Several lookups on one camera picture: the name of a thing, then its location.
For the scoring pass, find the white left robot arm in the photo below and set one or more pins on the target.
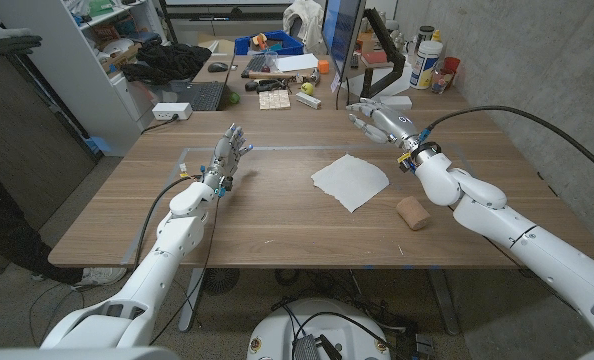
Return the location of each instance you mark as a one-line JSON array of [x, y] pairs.
[[152, 280]]

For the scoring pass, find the white power adapter box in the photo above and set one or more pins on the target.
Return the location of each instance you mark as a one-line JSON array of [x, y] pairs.
[[171, 110]]

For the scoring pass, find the black cloth pile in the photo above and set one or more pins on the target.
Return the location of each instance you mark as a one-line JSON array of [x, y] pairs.
[[169, 62]]

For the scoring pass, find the grey table leg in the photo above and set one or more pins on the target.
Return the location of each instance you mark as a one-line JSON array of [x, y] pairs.
[[444, 305], [191, 300]]

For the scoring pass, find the small green ball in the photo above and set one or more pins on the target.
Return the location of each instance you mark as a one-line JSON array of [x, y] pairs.
[[234, 98]]

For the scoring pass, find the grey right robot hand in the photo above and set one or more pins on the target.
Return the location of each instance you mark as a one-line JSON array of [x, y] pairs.
[[392, 122]]

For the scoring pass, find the white wipes canister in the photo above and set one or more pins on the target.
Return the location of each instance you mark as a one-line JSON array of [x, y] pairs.
[[424, 65]]

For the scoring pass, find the white rectangular bar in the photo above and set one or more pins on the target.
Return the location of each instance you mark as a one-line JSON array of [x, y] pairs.
[[308, 100]]

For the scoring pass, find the clear glass jar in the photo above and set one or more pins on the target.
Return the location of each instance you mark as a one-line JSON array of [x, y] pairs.
[[440, 81]]

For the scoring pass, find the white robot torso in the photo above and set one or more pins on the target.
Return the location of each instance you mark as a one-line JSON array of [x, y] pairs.
[[77, 354]]

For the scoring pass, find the white paper towel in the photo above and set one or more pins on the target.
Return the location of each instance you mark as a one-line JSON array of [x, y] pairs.
[[349, 181]]

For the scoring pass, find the white flat box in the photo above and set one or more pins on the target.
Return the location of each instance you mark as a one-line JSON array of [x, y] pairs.
[[399, 101]]

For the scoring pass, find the small black gadget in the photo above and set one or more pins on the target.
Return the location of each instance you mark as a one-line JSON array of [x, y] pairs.
[[269, 85]]

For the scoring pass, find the person's gloved hand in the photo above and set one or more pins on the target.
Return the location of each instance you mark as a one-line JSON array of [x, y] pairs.
[[4, 41]]

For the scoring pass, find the grey finned module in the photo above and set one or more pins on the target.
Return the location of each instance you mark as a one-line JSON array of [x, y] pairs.
[[306, 349]]

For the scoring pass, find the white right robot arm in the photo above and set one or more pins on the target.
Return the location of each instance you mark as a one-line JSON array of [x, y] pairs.
[[527, 240]]

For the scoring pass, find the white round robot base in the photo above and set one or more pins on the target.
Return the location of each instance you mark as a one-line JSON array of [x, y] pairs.
[[277, 330]]

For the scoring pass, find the black laptop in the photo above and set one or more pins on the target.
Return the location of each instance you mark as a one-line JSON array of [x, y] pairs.
[[204, 95]]

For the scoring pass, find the brown wooden partition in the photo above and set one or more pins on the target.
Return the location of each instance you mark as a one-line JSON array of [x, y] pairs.
[[22, 145]]

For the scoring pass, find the black computer mouse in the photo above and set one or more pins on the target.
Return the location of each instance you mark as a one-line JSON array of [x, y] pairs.
[[218, 67]]

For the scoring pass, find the brown cork block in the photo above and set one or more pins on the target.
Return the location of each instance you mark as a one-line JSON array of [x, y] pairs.
[[413, 213]]

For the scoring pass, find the wooden blocks set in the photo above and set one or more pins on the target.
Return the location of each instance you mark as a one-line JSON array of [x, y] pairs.
[[274, 99]]

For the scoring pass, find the person's dark trouser leg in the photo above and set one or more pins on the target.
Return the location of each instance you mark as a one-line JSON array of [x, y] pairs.
[[2, 225]]

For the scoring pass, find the orange cube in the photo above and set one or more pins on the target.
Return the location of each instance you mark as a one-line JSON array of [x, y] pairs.
[[323, 67]]

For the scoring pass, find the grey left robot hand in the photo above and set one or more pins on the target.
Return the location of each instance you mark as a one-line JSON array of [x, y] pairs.
[[224, 160]]

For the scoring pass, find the white shelf unit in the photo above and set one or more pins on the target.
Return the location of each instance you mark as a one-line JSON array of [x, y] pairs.
[[72, 70]]

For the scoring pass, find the white paper sheet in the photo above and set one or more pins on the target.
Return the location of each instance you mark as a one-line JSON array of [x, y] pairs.
[[297, 62]]

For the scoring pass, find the black lid bottle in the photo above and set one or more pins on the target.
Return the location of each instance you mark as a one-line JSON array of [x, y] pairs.
[[425, 34]]

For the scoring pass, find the round black floor fan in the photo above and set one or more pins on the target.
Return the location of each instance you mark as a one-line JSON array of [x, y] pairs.
[[220, 281]]

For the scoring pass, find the person's white shoe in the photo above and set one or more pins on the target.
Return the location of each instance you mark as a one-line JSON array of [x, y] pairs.
[[102, 276]]

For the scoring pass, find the yellow cap bottle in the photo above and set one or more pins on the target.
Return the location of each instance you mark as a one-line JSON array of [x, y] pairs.
[[436, 36]]

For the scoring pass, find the black keyboard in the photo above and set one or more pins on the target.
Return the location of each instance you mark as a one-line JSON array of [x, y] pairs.
[[254, 65]]

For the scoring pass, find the yellow-green apple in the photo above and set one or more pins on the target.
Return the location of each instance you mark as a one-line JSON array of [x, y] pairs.
[[307, 88]]

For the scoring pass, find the red cup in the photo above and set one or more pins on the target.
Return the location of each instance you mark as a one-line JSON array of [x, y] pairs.
[[452, 64]]

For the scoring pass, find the white garment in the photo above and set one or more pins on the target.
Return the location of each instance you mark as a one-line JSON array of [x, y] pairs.
[[304, 20]]

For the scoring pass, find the blue plastic bin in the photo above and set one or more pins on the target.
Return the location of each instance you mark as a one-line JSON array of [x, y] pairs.
[[289, 46]]

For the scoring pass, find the computer monitor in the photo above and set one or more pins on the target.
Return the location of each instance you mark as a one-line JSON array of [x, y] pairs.
[[342, 35]]

